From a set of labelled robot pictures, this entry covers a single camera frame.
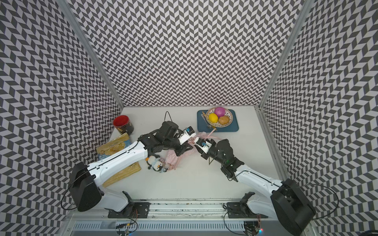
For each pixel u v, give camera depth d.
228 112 1.11
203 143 0.64
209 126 1.05
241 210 0.65
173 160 0.79
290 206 0.40
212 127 1.05
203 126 1.07
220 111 1.08
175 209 0.74
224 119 1.04
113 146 0.93
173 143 0.65
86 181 0.40
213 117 1.05
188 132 0.66
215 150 0.69
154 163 0.83
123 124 0.94
